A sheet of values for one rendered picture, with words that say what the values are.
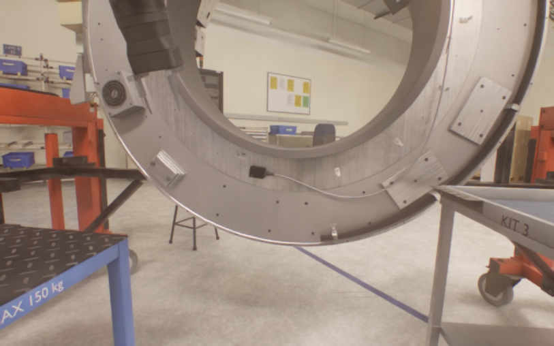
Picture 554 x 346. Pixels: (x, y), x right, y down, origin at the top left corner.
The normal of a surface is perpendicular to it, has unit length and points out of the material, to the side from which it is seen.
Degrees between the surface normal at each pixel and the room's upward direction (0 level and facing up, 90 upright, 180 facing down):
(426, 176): 90
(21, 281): 0
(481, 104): 90
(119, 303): 90
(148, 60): 114
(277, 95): 90
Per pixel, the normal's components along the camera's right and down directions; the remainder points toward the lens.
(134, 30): -0.07, 0.63
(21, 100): 0.99, 0.04
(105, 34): -0.12, 0.12
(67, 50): 0.54, 0.12
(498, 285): -0.97, 0.01
